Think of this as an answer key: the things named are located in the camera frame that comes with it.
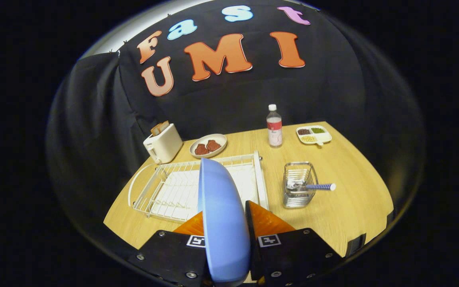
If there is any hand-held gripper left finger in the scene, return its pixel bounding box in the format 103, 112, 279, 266
128, 211, 214, 287

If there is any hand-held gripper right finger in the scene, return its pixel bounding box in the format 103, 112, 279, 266
245, 201, 343, 287

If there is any blue plate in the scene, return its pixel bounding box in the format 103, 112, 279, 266
198, 157, 252, 286

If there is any metal wire basket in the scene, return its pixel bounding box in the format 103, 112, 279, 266
283, 161, 319, 209

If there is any white wire dish rack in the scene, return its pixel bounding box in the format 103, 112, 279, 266
128, 151, 270, 223

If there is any spoon with striped white-tipped handle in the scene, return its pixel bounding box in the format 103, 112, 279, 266
287, 179, 336, 192

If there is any small beige plate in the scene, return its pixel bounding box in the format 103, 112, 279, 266
189, 134, 228, 159

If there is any white toaster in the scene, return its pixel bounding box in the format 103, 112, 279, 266
143, 123, 183, 165

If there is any white divided snack tray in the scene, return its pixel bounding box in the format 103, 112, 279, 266
296, 125, 332, 146

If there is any clear plastic bottle red label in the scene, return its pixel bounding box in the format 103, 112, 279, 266
266, 104, 283, 148

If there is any black backdrop cloth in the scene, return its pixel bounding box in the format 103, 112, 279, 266
46, 0, 425, 244

